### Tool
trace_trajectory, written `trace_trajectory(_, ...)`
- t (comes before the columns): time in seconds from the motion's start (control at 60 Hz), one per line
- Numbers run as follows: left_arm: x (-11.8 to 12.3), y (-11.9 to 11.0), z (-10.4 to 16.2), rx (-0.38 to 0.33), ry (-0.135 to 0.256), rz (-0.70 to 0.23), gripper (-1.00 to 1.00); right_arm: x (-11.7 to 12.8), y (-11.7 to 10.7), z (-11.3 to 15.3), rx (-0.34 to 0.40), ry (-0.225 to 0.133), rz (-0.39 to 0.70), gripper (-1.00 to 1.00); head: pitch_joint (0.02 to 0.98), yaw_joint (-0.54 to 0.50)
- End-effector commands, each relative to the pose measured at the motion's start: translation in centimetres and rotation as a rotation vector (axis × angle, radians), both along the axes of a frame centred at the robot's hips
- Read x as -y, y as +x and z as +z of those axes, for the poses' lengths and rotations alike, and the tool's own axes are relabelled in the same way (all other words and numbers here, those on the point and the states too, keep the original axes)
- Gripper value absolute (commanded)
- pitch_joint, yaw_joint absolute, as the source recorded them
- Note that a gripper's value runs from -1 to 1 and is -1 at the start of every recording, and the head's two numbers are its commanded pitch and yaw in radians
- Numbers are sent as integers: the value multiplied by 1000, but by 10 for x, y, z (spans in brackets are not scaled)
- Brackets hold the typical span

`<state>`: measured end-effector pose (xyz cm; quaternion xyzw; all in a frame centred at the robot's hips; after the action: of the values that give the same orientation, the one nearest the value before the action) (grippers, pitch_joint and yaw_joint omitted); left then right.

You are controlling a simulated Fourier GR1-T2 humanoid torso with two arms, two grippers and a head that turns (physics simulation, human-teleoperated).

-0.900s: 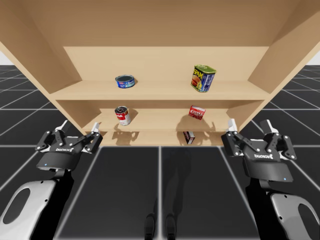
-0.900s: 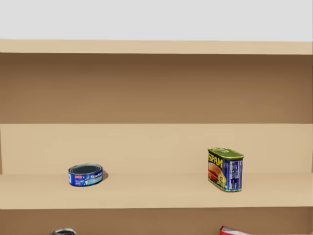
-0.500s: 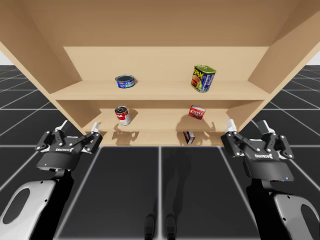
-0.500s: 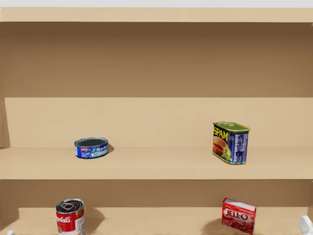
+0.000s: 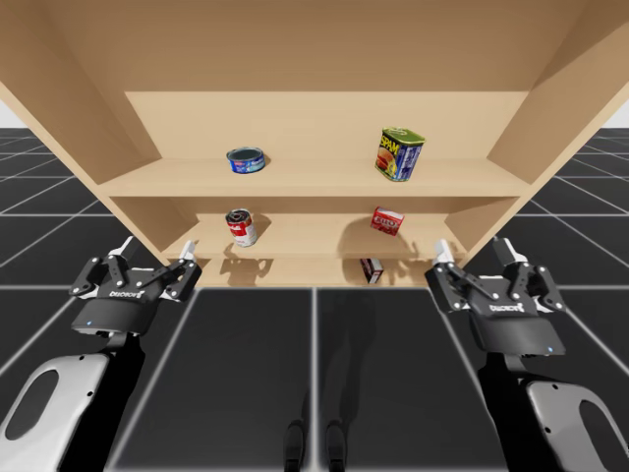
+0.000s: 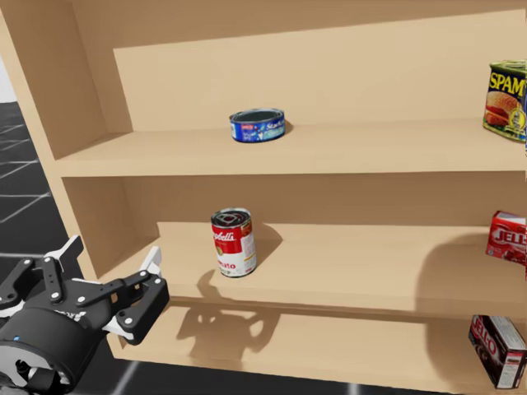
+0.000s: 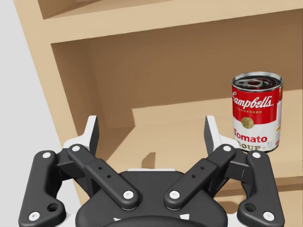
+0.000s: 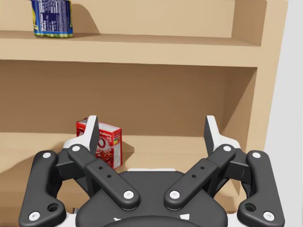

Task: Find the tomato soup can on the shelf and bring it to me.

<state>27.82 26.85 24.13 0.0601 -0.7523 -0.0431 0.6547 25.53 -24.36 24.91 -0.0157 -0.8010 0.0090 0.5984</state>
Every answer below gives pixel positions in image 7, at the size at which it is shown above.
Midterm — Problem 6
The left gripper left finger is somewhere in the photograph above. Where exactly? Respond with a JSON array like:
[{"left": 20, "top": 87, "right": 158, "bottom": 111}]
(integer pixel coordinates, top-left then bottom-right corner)
[{"left": 18, "top": 115, "right": 140, "bottom": 227}]

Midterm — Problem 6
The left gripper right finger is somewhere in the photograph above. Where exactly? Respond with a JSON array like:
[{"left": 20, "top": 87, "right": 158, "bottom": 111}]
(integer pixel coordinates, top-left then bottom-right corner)
[{"left": 164, "top": 115, "right": 285, "bottom": 227}]

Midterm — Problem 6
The red and white can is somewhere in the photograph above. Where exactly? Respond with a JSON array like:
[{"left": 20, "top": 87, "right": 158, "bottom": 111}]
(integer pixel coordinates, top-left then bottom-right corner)
[{"left": 231, "top": 72, "right": 284, "bottom": 152}]

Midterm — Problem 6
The pale wooden shelf unit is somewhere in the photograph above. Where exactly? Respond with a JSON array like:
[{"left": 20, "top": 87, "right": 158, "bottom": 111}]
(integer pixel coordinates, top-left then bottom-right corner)
[{"left": 13, "top": 0, "right": 303, "bottom": 227}]

